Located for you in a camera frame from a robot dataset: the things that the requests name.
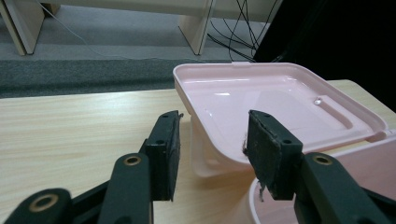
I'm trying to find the pink storage box with handle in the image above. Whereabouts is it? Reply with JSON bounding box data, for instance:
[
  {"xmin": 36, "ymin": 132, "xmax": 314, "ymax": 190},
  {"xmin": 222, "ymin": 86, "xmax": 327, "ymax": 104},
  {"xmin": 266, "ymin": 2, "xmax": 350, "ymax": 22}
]
[{"xmin": 172, "ymin": 61, "xmax": 396, "ymax": 224}]

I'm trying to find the thin white cable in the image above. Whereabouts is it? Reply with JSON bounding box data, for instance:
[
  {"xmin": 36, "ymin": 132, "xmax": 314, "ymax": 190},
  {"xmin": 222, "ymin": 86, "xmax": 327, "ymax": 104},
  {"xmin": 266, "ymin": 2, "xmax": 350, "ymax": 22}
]
[{"xmin": 33, "ymin": 0, "xmax": 207, "ymax": 63}]

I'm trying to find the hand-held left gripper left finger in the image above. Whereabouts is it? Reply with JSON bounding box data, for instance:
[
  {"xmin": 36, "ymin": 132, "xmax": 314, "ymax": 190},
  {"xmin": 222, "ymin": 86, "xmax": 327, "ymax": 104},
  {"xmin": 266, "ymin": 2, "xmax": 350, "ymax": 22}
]
[{"xmin": 97, "ymin": 109, "xmax": 184, "ymax": 224}]

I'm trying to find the black curtain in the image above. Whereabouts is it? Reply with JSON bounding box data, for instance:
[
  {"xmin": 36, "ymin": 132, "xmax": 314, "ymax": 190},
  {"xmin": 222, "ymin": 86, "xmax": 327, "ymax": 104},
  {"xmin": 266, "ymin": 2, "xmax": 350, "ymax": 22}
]
[{"xmin": 252, "ymin": 0, "xmax": 396, "ymax": 114}]

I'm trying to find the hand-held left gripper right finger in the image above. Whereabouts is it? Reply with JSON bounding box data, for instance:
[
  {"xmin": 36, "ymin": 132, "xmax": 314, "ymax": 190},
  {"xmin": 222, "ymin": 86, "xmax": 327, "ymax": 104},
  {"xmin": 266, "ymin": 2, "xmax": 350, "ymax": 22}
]
[{"xmin": 242, "ymin": 109, "xmax": 392, "ymax": 224}]

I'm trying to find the bundle of black cables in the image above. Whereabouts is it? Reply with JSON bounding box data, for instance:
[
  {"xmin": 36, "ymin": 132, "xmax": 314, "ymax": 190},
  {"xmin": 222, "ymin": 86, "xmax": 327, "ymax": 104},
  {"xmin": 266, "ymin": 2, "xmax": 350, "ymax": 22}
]
[{"xmin": 206, "ymin": 0, "xmax": 282, "ymax": 63}]

